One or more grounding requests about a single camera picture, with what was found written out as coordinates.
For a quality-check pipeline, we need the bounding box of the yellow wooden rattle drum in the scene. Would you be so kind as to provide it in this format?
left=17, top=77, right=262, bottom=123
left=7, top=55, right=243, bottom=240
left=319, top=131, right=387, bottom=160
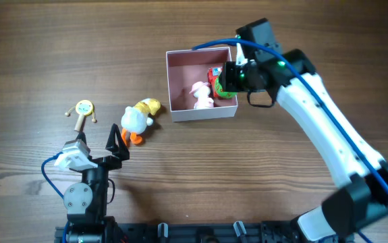
left=64, top=99, right=97, bottom=132

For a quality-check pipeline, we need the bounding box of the green numbered ball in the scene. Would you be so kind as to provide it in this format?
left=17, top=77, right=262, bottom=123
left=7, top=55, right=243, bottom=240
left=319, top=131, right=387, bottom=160
left=213, top=78, right=237, bottom=99

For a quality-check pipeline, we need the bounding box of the white plush duck yellow hat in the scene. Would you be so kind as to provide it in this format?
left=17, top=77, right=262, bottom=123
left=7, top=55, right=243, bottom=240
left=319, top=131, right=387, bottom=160
left=121, top=98, right=161, bottom=146

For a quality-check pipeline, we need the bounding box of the red toy fire truck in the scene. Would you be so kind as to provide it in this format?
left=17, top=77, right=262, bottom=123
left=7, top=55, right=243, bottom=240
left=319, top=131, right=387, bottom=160
left=207, top=67, right=222, bottom=92

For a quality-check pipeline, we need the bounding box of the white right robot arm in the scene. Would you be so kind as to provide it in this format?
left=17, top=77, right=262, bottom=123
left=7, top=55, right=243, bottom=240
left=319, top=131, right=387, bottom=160
left=219, top=18, right=388, bottom=242

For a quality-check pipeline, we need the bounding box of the pink cardboard box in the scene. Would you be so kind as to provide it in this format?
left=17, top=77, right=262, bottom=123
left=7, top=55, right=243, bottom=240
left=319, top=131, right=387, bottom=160
left=166, top=47, right=238, bottom=122

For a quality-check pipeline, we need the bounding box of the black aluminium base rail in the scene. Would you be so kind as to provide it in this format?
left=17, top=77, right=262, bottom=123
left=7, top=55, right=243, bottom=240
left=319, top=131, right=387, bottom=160
left=54, top=221, right=308, bottom=243

